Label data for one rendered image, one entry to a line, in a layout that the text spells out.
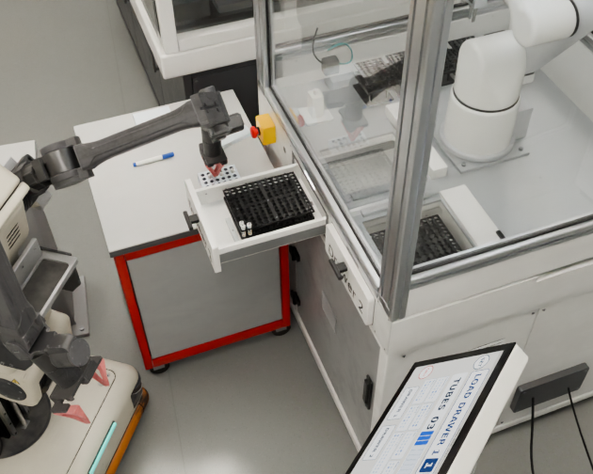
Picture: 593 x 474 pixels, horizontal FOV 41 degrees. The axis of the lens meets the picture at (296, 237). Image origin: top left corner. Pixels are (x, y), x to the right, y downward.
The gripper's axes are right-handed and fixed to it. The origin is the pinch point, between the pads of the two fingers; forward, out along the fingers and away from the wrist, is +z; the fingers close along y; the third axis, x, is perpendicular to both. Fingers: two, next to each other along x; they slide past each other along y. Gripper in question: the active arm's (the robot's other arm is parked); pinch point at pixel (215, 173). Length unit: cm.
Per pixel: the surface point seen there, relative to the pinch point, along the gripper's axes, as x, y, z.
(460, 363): -25, -105, -29
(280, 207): -12.3, -27.3, -6.2
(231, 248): 6.4, -38.5, -7.4
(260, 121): -17.9, 7.1, -10.1
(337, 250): -20, -51, -10
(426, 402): -15, -110, -26
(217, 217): 5.4, -21.4, -2.6
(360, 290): -20, -67, -11
